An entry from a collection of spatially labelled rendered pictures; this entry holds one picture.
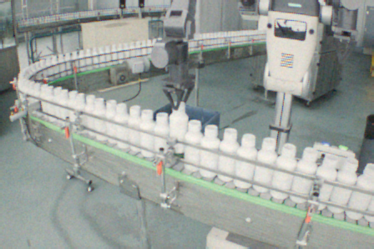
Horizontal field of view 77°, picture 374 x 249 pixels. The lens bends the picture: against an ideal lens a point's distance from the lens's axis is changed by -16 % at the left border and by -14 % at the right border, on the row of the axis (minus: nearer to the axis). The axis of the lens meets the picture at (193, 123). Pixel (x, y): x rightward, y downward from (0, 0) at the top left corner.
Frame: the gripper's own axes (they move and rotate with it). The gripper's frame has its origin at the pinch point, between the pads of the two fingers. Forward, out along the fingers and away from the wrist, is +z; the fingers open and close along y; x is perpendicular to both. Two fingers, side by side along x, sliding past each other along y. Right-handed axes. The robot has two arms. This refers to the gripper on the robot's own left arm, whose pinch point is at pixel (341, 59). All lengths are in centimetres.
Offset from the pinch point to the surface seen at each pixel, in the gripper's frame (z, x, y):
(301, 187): 33.5, 3.5, -18.2
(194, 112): 49, 71, 43
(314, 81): 97, 26, 346
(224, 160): 31.8, 27.5, -18.3
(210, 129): 24.5, 34.0, -14.8
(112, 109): 26, 73, -17
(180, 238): 140, 72, 29
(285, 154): 24.9, 10.0, -17.7
